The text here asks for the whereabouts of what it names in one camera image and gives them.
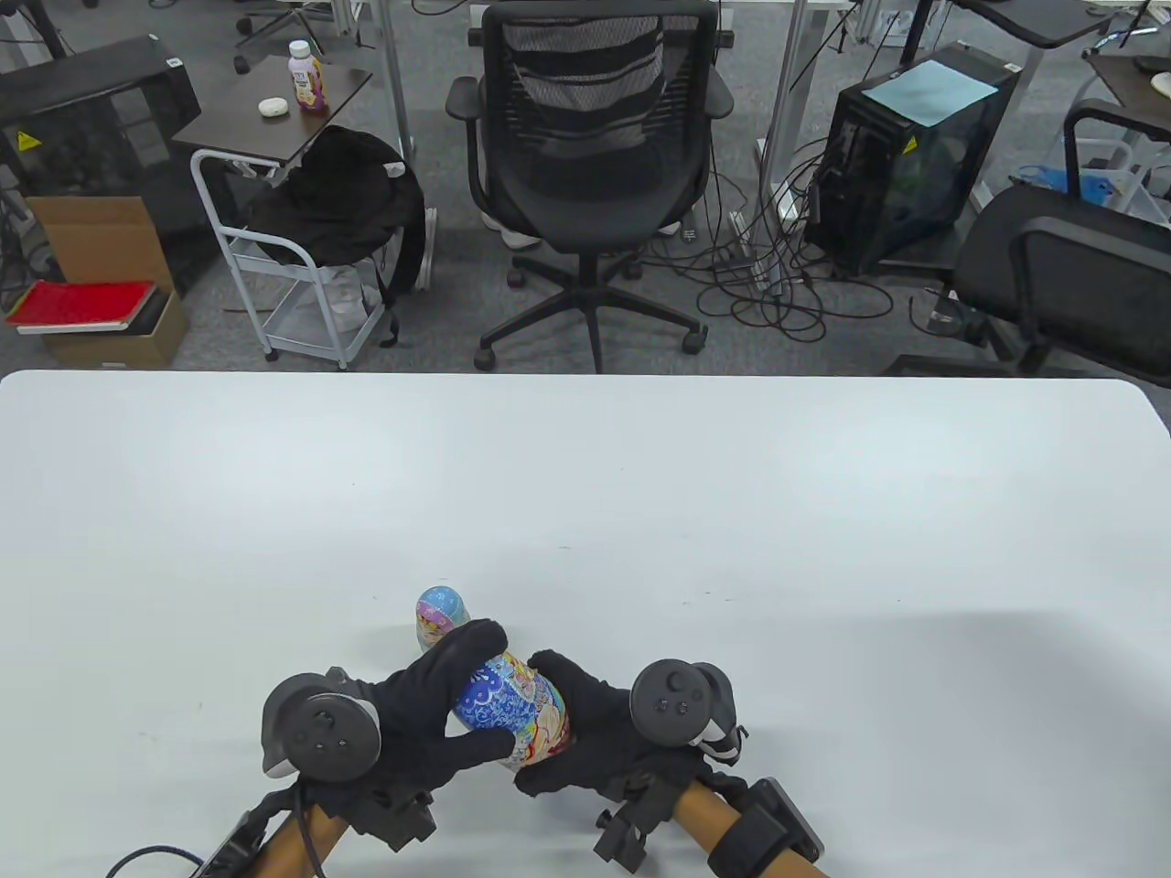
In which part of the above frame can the black glass-sided computer tower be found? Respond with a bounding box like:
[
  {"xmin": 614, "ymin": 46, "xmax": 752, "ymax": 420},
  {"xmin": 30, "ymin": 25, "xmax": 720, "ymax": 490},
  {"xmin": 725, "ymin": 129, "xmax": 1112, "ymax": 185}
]
[{"xmin": 803, "ymin": 41, "xmax": 1021, "ymax": 280}]

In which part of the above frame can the black VR controller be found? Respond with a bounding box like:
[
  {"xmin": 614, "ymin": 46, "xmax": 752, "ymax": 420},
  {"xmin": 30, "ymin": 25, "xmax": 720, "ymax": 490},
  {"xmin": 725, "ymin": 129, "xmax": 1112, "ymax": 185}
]
[
  {"xmin": 629, "ymin": 658, "xmax": 747, "ymax": 767},
  {"xmin": 261, "ymin": 672, "xmax": 383, "ymax": 781}
]

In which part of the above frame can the red notebook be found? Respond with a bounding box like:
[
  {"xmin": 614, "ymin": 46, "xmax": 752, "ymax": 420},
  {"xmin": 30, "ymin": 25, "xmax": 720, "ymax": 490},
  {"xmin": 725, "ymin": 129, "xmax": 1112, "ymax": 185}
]
[{"xmin": 5, "ymin": 280, "xmax": 156, "ymax": 335}]

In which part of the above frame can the person's right hand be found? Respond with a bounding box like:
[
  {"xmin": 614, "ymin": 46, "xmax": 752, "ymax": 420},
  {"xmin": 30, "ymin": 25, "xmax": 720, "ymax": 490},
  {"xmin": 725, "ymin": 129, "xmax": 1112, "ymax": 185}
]
[{"xmin": 514, "ymin": 649, "xmax": 751, "ymax": 798}]

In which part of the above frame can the black mesh office chair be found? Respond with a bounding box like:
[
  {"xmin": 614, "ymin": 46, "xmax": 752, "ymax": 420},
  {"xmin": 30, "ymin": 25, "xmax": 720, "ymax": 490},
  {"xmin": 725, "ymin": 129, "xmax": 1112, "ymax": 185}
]
[{"xmin": 446, "ymin": 0, "xmax": 736, "ymax": 374}]

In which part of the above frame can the black cable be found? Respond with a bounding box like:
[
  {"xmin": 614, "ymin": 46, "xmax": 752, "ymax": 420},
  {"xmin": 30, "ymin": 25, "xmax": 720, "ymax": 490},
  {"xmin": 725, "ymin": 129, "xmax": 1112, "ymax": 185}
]
[{"xmin": 105, "ymin": 782, "xmax": 330, "ymax": 878}]

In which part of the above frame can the white desk leg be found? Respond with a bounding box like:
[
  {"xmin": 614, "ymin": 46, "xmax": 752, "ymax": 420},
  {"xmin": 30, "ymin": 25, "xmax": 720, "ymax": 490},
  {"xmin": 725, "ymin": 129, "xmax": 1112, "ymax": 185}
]
[
  {"xmin": 371, "ymin": 0, "xmax": 417, "ymax": 161},
  {"xmin": 757, "ymin": 0, "xmax": 811, "ymax": 225},
  {"xmin": 968, "ymin": 41, "xmax": 1051, "ymax": 213}
]

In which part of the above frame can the brown desk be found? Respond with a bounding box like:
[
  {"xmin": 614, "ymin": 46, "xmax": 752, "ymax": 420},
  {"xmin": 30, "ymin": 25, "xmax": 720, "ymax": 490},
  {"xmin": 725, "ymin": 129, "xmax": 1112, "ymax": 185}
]
[{"xmin": 1082, "ymin": 50, "xmax": 1171, "ymax": 138}]

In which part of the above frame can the black backpack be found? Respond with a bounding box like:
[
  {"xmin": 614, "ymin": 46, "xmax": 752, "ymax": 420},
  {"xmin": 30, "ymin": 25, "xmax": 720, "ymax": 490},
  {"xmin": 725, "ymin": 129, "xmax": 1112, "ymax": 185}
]
[{"xmin": 245, "ymin": 125, "xmax": 428, "ymax": 348}]

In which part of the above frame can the large blue Russian doll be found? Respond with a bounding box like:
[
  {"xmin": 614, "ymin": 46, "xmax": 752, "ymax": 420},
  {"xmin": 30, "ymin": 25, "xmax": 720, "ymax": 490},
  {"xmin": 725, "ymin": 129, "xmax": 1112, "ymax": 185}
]
[{"xmin": 453, "ymin": 649, "xmax": 571, "ymax": 769}]

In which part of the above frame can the white rolling cart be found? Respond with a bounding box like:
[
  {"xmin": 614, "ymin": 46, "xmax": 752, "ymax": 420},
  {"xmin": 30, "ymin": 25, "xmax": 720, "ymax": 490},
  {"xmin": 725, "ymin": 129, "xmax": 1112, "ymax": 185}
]
[{"xmin": 190, "ymin": 149, "xmax": 390, "ymax": 371}]

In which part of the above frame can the purple drink bottle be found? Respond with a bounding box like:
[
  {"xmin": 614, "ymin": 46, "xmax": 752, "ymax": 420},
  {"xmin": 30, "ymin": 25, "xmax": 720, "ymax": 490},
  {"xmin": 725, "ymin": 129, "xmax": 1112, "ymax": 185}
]
[{"xmin": 288, "ymin": 40, "xmax": 328, "ymax": 114}]

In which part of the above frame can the person's left forearm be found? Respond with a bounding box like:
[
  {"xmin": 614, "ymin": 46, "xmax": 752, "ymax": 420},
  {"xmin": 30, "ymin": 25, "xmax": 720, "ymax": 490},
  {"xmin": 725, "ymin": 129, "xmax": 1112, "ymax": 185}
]
[{"xmin": 252, "ymin": 805, "xmax": 353, "ymax": 878}]

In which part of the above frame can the dark brown side table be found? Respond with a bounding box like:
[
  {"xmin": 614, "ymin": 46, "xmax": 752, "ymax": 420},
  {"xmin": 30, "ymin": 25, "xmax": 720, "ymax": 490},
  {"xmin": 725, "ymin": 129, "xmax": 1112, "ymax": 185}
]
[{"xmin": 172, "ymin": 55, "xmax": 374, "ymax": 188}]

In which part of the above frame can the black mesh-sided computer tower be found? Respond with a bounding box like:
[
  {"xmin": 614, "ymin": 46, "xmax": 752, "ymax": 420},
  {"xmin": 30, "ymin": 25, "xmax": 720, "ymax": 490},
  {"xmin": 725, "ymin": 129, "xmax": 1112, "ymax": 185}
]
[{"xmin": 0, "ymin": 35, "xmax": 202, "ymax": 295}]

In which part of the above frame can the brown cardboard box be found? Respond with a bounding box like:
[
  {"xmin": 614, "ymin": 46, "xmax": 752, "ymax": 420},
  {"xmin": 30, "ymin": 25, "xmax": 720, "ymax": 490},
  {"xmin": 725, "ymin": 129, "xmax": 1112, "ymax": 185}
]
[{"xmin": 26, "ymin": 196, "xmax": 190, "ymax": 370}]

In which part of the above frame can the black glove sensor bracket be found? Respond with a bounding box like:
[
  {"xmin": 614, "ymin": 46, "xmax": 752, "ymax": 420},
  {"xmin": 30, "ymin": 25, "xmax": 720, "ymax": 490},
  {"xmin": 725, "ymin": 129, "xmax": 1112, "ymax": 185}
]
[
  {"xmin": 595, "ymin": 787, "xmax": 682, "ymax": 870},
  {"xmin": 352, "ymin": 787, "xmax": 438, "ymax": 853}
]

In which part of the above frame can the light blue paper sheet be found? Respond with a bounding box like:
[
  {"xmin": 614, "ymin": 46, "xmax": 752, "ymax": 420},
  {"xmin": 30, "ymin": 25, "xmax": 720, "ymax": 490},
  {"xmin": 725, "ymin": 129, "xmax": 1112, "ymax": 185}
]
[{"xmin": 863, "ymin": 60, "xmax": 998, "ymax": 127}]

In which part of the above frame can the black office chair base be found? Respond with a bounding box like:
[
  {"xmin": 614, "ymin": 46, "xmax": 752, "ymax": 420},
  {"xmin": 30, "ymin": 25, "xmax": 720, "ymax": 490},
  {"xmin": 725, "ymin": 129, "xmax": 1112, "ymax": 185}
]
[{"xmin": 233, "ymin": 0, "xmax": 335, "ymax": 74}]

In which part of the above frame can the blue plastic item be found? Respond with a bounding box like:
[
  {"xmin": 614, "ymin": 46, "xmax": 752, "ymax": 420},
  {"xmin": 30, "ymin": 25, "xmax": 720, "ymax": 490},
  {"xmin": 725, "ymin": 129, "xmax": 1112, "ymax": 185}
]
[{"xmin": 1018, "ymin": 165, "xmax": 1115, "ymax": 208}]

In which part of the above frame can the black padded office chair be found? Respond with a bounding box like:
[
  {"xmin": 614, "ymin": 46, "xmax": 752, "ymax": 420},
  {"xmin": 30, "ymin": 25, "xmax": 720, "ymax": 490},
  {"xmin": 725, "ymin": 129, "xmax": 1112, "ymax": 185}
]
[{"xmin": 883, "ymin": 99, "xmax": 1171, "ymax": 390}]

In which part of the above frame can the medium light blue Russian doll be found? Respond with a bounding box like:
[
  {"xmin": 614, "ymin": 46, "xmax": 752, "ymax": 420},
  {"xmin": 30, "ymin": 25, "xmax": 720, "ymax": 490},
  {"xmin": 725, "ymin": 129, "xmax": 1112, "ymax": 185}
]
[{"xmin": 415, "ymin": 585, "xmax": 472, "ymax": 652}]

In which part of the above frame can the black desk top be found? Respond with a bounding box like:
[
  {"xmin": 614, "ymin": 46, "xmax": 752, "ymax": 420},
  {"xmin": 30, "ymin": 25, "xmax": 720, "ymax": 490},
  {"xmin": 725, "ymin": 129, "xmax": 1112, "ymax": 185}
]
[{"xmin": 951, "ymin": 0, "xmax": 1140, "ymax": 48}]

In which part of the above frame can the white power strip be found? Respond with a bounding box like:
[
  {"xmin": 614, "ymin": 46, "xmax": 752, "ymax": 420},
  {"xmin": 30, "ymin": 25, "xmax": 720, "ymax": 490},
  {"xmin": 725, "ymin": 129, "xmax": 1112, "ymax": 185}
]
[{"xmin": 730, "ymin": 209, "xmax": 790, "ymax": 294}]

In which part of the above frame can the white shoe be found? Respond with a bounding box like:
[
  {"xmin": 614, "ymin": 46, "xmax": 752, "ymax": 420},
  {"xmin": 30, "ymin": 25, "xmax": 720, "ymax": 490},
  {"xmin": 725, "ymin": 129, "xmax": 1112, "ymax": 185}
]
[{"xmin": 480, "ymin": 209, "xmax": 543, "ymax": 251}]

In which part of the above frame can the tangle of black floor cables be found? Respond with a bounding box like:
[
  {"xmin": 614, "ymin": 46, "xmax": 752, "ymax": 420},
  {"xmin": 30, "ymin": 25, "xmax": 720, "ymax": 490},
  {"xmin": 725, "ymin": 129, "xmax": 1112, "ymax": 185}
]
[{"xmin": 640, "ymin": 137, "xmax": 902, "ymax": 344}]

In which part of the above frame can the person's left hand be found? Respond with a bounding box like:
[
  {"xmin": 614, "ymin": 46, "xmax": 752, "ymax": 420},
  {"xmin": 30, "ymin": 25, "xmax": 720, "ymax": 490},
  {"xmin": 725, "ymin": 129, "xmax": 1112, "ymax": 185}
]
[{"xmin": 306, "ymin": 619, "xmax": 519, "ymax": 808}]

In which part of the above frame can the person's right forearm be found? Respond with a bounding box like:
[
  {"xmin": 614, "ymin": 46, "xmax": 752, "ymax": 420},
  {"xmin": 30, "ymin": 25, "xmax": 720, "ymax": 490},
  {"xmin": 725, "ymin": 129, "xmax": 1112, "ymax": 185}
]
[{"xmin": 672, "ymin": 782, "xmax": 824, "ymax": 878}]

